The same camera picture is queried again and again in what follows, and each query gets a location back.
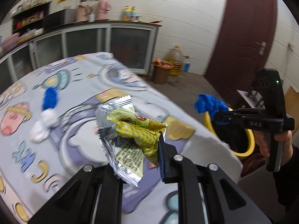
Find yellow silver snack wrapper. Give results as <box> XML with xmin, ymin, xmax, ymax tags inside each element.
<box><xmin>95</xmin><ymin>95</ymin><xmax>168</xmax><ymax>188</ymax></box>

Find blue trash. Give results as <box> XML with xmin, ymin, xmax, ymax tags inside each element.
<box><xmin>43</xmin><ymin>88</ymin><xmax>58</xmax><ymax>111</ymax></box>
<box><xmin>194</xmin><ymin>94</ymin><xmax>229</xmax><ymax>121</ymax></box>

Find white tissue ball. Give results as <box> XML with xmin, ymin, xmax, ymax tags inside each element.
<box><xmin>29</xmin><ymin>108</ymin><xmax>59</xmax><ymax>144</ymax></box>

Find person's right forearm black sleeve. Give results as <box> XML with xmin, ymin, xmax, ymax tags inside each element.
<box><xmin>273</xmin><ymin>145</ymin><xmax>298</xmax><ymax>223</ymax></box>

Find yellow rimmed black trash bin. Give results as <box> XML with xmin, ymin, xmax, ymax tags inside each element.
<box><xmin>203</xmin><ymin>112</ymin><xmax>255</xmax><ymax>159</ymax></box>

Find kitchen counter cabinet glass doors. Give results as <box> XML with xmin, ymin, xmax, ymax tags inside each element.
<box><xmin>1</xmin><ymin>20</ymin><xmax>160</xmax><ymax>92</ymax></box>

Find person's right hand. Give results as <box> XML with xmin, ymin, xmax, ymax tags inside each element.
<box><xmin>252</xmin><ymin>129</ymin><xmax>294</xmax><ymax>166</ymax></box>

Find cartoon printed tablecloth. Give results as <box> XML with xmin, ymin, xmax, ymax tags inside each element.
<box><xmin>0</xmin><ymin>52</ymin><xmax>244</xmax><ymax>224</ymax></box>

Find brown waste basket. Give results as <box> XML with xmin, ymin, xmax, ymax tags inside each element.
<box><xmin>152</xmin><ymin>58</ymin><xmax>174</xmax><ymax>85</ymax></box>

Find small water bottle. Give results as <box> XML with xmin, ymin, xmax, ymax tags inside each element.
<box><xmin>182</xmin><ymin>56</ymin><xmax>190</xmax><ymax>72</ymax></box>

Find dark red wooden door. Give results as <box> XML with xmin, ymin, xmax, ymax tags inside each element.
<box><xmin>204</xmin><ymin>0</ymin><xmax>277</xmax><ymax>108</ymax></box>

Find large cooking oil jug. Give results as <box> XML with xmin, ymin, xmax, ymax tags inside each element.
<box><xmin>163</xmin><ymin>44</ymin><xmax>184</xmax><ymax>77</ymax></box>

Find yellow detergent bottles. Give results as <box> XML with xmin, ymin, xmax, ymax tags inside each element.
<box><xmin>122</xmin><ymin>6</ymin><xmax>137</xmax><ymax>21</ymax></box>

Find pink thermos right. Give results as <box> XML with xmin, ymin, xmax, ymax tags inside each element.
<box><xmin>95</xmin><ymin>0</ymin><xmax>112</xmax><ymax>20</ymax></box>

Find pink thermos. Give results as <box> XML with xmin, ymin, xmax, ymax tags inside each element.
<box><xmin>95</xmin><ymin>0</ymin><xmax>112</xmax><ymax>20</ymax></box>
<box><xmin>76</xmin><ymin>1</ymin><xmax>93</xmax><ymax>22</ymax></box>

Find pink thermos left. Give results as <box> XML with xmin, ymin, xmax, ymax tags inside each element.
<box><xmin>76</xmin><ymin>1</ymin><xmax>93</xmax><ymax>22</ymax></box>

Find black microwave oven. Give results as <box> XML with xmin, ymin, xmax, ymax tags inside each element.
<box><xmin>44</xmin><ymin>9</ymin><xmax>76</xmax><ymax>31</ymax></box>

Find pink plastic basin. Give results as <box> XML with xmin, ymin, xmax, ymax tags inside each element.
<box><xmin>1</xmin><ymin>32</ymin><xmax>20</xmax><ymax>52</ymax></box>

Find black spice shelf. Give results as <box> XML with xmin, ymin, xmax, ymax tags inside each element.
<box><xmin>11</xmin><ymin>1</ymin><xmax>52</xmax><ymax>35</ymax></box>

